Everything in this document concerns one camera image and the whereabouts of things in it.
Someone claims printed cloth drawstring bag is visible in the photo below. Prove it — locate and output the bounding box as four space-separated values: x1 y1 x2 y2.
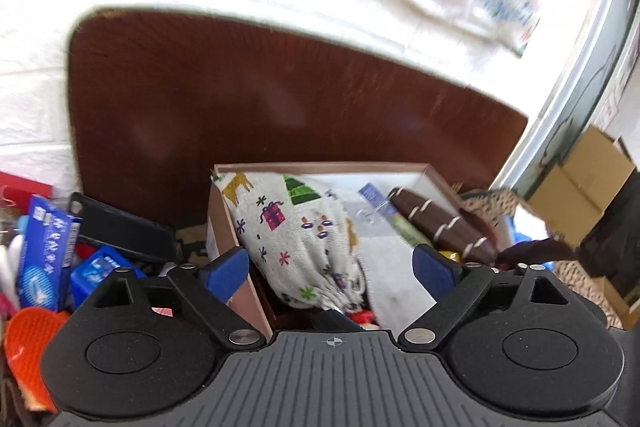
213 171 366 313

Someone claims tan cardboard box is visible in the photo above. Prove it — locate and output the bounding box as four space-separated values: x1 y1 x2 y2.
205 169 461 335

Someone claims brown white striped item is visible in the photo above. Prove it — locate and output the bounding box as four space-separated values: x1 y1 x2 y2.
388 187 499 265

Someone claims blue plastic container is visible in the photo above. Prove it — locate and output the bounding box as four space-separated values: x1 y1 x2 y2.
70 246 145 310

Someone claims small cardboard box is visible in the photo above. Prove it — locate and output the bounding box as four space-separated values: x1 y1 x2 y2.
528 126 636 246

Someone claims blue toothpaste box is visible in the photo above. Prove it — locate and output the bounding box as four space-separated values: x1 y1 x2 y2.
16 195 82 312

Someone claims orange silicone brush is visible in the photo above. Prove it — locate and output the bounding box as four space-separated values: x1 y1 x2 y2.
3 307 70 413

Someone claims dark brown wooden board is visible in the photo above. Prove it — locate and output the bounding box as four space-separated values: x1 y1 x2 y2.
67 10 526 228

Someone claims red flat box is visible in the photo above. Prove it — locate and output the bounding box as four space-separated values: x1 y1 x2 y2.
0 172 53 215

